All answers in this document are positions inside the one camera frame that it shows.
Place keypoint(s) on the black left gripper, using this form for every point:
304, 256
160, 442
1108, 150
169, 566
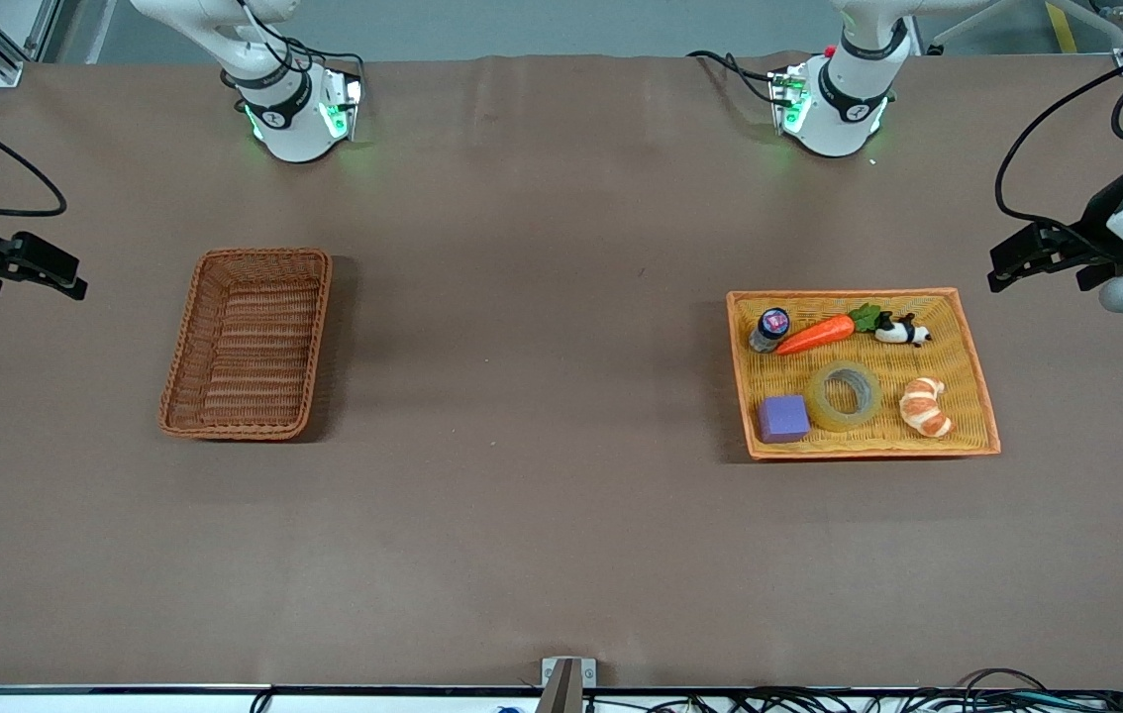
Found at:
1092, 236

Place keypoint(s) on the clear yellowish tape roll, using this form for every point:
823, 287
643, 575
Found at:
819, 408

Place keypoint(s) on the brown wicker basket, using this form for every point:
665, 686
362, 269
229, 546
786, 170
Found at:
245, 347

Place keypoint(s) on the orange wicker basket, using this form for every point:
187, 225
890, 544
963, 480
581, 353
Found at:
868, 446

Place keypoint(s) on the black white panda toy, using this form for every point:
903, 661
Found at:
903, 332

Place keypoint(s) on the toy croissant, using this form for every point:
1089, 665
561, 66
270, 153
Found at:
923, 408

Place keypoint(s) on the orange toy carrot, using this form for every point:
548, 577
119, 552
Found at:
819, 334

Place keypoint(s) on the small bottle blue cap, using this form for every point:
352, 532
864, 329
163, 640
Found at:
769, 330

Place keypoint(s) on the purple cube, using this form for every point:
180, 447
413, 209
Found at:
783, 420

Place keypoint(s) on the brown table cover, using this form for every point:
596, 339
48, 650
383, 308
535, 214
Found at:
561, 515

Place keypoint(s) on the metal table edge bracket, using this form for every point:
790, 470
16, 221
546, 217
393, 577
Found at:
567, 683

